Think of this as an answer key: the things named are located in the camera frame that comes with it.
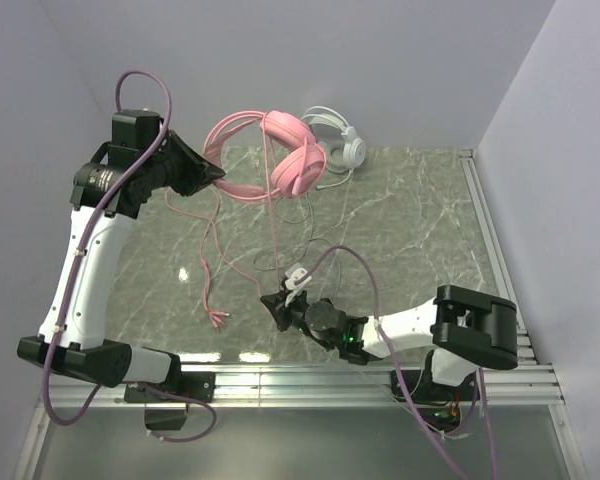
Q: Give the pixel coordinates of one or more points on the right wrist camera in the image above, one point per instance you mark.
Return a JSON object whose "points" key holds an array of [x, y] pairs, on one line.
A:
{"points": [[295, 280]]}

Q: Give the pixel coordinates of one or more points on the front aluminium rail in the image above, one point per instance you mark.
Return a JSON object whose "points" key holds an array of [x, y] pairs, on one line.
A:
{"points": [[329, 385]]}

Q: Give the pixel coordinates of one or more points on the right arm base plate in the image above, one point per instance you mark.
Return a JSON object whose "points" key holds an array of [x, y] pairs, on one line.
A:
{"points": [[416, 383]]}

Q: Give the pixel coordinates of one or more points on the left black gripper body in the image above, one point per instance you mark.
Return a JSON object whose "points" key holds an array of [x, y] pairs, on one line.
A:
{"points": [[181, 163]]}

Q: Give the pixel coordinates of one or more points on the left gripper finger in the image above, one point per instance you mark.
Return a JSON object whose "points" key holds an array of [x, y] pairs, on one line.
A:
{"points": [[186, 157], [193, 182]]}

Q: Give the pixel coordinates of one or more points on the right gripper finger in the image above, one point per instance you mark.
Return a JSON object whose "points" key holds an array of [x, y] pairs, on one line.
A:
{"points": [[275, 299], [280, 316]]}

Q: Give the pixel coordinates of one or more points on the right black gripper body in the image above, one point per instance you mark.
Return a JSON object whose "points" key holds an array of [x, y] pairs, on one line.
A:
{"points": [[289, 310]]}

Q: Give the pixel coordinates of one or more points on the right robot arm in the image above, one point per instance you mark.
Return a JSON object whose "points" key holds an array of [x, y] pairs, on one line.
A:
{"points": [[465, 329]]}

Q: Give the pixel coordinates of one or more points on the right aluminium rail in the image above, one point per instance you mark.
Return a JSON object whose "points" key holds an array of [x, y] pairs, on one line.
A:
{"points": [[495, 255]]}

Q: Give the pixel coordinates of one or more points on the white headphones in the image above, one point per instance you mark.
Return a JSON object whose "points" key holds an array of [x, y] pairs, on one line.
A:
{"points": [[345, 150]]}

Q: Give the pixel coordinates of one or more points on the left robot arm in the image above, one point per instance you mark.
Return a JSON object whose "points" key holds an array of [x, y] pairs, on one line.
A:
{"points": [[73, 332]]}

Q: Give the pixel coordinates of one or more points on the aluminium rail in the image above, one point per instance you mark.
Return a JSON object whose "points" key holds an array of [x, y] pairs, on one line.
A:
{"points": [[495, 255], [329, 385]]}

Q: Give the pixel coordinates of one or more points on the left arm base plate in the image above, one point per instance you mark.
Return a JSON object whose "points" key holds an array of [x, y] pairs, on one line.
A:
{"points": [[184, 387]]}

